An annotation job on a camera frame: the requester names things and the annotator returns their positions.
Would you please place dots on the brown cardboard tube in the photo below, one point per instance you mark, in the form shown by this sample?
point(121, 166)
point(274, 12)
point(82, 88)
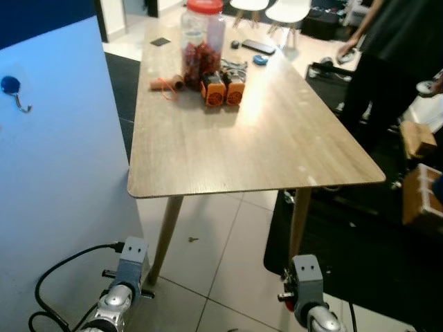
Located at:
point(163, 84)

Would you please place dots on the black equipment case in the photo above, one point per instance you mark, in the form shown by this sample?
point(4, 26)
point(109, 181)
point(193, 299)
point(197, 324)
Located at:
point(329, 90)

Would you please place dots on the flat black card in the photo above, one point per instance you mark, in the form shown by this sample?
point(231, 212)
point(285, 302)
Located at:
point(160, 42)

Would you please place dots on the white container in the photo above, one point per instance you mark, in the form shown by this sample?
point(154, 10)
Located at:
point(426, 111)

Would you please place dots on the black floor mat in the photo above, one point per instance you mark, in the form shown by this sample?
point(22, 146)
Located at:
point(374, 277)

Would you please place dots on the black bag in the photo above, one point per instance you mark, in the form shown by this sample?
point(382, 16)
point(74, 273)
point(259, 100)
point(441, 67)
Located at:
point(322, 24)

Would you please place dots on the clear plastic jar red lid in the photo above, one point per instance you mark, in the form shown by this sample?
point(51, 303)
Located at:
point(202, 41)

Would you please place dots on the black computer mouse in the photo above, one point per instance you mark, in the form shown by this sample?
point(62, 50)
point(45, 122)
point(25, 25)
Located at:
point(235, 44)

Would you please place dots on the white hook board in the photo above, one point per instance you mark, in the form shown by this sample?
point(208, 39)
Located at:
point(62, 180)

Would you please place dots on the person's hand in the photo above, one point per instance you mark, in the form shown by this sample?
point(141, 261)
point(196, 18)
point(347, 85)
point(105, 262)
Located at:
point(348, 53)

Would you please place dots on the dark round-knob wall hook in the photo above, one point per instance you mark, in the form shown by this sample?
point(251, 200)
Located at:
point(10, 84)

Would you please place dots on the person in black clothes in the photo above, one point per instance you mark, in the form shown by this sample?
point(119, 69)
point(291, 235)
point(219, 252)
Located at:
point(401, 41)

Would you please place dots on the small blue round device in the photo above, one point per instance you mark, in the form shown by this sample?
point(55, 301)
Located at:
point(260, 61)

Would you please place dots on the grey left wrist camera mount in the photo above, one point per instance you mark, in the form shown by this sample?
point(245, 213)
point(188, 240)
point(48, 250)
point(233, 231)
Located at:
point(131, 266)

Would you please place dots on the person's forearm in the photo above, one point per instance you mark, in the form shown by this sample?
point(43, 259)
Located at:
point(367, 24)

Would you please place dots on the black smartphone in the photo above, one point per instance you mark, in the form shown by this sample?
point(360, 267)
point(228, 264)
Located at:
point(258, 47)

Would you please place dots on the dark carpet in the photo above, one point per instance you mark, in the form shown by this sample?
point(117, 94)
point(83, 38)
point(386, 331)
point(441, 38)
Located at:
point(124, 97)

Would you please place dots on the small wooden crate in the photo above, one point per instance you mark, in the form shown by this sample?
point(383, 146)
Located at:
point(417, 138)

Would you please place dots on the light wooden table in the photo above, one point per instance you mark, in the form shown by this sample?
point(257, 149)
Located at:
point(242, 138)

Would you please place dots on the white chair wooden legs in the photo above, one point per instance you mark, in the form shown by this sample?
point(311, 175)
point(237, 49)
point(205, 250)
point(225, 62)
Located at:
point(287, 10)
point(249, 3)

